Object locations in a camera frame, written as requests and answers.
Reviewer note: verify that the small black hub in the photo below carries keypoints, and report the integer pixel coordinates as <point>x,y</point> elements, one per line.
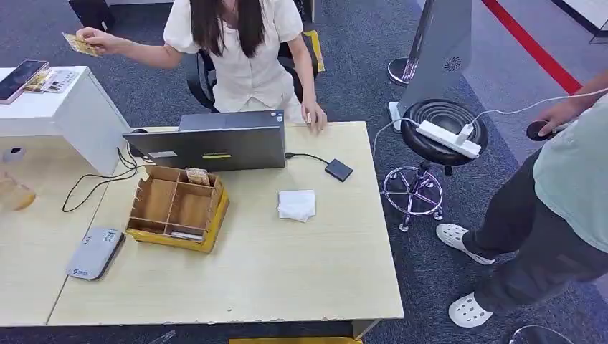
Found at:
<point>338,170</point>

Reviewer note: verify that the brown patterned card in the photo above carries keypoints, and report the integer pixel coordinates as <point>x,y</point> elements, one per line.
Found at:
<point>197,176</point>

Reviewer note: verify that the white folded tissue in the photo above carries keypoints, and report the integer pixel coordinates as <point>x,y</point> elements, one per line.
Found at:
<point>296,205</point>

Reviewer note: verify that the amber translucent container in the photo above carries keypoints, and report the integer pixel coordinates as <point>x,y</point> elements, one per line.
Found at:
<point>16,192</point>

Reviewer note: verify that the white platform dark edge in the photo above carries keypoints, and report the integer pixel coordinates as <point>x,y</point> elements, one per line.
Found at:
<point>589,12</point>

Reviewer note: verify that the standing person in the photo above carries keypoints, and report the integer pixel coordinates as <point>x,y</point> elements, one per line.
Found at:
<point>560,223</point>

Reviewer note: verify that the white side table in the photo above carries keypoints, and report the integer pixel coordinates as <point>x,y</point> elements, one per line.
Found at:
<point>81,114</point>

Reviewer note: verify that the seated person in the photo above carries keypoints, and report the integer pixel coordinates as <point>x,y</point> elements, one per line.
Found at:
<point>242,61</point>

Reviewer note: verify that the chrome stanchion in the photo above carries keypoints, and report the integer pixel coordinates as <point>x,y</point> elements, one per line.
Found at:
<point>401,72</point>

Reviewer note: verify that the seated person's right hand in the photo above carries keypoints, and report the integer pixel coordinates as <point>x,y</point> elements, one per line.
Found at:
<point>100,42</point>

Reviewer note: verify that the black office chair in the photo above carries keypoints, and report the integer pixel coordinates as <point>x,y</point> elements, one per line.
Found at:
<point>204,85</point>

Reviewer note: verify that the black cabinet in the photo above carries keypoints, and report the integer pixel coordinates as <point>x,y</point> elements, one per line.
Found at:
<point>92,14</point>

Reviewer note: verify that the yellow printed card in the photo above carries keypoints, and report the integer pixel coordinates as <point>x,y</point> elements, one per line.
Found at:
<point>80,45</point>

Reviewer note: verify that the black round stool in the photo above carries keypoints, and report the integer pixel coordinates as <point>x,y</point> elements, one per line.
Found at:
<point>437,114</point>

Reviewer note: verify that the white printed card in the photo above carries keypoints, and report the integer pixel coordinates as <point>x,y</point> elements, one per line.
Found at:
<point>62,81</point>

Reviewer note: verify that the black round object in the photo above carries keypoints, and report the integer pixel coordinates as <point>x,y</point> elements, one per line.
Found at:
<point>534,132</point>

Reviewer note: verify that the dark grey laptop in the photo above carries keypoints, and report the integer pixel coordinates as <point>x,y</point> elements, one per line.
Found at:
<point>214,145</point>

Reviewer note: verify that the small white round device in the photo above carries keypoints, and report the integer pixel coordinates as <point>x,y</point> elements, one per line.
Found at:
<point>14,155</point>

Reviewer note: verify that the white card stack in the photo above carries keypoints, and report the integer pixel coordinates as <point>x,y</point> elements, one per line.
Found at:
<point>186,236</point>

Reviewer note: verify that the yellow tag on chair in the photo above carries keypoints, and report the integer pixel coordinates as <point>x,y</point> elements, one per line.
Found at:
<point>314,50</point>

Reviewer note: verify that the wooden card box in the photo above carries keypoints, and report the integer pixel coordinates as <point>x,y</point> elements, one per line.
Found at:
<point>157,204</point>

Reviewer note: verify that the seated person's left hand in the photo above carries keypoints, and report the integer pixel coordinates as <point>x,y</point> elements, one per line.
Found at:
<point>314,116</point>

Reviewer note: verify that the white plug adapter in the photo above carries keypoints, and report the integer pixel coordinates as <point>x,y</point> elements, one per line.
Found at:
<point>464,134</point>

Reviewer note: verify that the white power strip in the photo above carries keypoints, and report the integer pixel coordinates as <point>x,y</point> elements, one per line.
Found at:
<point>444,137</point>

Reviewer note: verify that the grey kiosk stand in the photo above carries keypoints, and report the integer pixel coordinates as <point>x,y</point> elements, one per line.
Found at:
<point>444,52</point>

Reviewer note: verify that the black smartphone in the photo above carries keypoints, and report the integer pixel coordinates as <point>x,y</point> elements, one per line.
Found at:
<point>21,79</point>

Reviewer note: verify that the grey card reader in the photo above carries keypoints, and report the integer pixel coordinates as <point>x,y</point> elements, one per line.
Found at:
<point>92,254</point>

